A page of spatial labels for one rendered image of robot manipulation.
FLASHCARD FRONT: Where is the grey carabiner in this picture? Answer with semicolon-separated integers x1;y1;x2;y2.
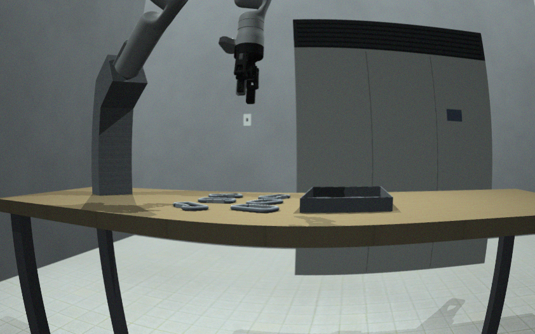
231;204;280;213
208;193;243;198
198;197;236;203
246;199;283;205
258;194;290;199
173;202;208;211

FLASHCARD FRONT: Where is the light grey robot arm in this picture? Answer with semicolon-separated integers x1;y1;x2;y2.
113;0;271;78

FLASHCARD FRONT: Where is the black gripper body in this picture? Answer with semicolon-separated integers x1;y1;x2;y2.
234;43;264;79

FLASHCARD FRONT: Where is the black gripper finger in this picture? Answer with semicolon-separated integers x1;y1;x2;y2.
246;66;259;104
234;53;255;96

